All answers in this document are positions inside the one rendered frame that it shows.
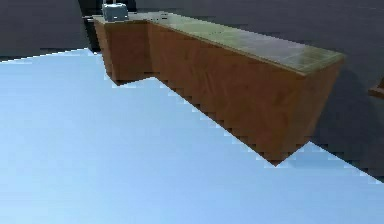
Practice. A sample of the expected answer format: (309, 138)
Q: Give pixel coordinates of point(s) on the brown wooden kitchen counter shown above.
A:
(233, 83)

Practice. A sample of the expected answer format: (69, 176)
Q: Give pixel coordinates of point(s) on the grey metal toaster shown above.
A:
(115, 12)

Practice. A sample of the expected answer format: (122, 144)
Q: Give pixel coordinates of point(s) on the brown wooden furniture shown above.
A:
(378, 90)

